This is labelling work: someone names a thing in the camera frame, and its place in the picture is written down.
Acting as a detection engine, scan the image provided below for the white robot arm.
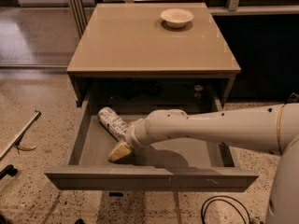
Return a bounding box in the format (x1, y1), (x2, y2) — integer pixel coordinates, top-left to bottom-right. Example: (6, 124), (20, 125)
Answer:
(108, 104), (299, 224)

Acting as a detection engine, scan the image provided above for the white ceramic bowl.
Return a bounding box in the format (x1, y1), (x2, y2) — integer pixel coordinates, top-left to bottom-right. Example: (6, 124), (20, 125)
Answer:
(161, 8), (194, 29)

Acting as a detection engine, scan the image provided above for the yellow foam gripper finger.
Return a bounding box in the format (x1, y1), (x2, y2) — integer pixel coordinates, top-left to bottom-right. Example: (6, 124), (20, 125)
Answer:
(108, 141), (133, 162)

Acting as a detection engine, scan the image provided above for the metal bar with yellow hook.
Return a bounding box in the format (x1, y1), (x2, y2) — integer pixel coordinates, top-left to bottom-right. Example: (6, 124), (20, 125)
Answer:
(0, 110), (41, 161)

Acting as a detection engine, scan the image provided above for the blue labelled plastic bottle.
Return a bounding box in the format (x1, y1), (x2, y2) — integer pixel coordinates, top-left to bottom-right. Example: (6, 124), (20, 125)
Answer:
(97, 107), (128, 141)

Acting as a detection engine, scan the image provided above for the beige drawer cabinet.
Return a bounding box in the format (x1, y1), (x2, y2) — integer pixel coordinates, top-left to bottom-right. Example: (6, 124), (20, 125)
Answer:
(67, 3), (240, 104)

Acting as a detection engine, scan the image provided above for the black chair caster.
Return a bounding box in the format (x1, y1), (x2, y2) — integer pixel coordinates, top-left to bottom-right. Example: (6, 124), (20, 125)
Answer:
(0, 164), (18, 180)

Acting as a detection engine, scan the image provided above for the silver door frame rail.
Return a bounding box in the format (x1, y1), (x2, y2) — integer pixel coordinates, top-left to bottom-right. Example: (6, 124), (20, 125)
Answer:
(68, 0), (87, 37)

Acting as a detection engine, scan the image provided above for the open grey top drawer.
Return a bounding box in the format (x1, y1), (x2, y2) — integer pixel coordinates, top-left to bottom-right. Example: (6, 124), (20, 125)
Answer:
(45, 97), (258, 192)

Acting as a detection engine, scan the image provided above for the black cable loop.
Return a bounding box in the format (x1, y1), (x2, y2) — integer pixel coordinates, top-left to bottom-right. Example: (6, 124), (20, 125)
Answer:
(200, 195), (252, 224)

